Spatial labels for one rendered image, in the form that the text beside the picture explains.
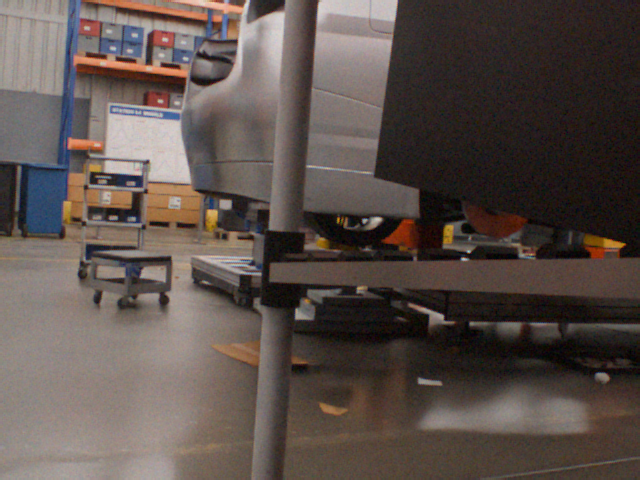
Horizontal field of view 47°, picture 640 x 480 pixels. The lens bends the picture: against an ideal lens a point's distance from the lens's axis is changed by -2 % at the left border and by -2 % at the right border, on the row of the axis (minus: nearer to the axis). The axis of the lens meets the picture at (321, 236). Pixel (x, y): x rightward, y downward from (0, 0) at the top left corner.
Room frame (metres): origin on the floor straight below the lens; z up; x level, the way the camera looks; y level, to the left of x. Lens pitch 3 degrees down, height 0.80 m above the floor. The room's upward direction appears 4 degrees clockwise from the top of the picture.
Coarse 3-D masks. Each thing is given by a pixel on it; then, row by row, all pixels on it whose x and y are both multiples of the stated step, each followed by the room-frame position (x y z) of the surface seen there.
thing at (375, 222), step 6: (330, 216) 4.35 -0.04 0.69; (336, 222) 4.37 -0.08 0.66; (342, 222) 4.58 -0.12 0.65; (360, 222) 4.62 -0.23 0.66; (372, 222) 4.59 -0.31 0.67; (378, 222) 4.52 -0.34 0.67; (384, 222) 4.46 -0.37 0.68; (342, 228) 4.38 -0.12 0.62; (348, 228) 4.62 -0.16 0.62; (354, 228) 4.59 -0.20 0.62; (360, 228) 4.57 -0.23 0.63; (366, 228) 4.51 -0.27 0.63; (372, 228) 4.45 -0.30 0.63
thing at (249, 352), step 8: (240, 344) 3.81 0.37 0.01; (248, 344) 3.82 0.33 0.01; (256, 344) 3.82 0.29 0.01; (224, 352) 3.61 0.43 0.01; (232, 352) 3.62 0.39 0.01; (240, 352) 3.63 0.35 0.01; (248, 352) 3.64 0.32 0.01; (256, 352) 3.66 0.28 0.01; (248, 360) 3.46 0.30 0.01; (256, 360) 3.47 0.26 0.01; (296, 360) 3.53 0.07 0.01; (304, 360) 3.54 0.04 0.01; (312, 360) 3.49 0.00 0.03
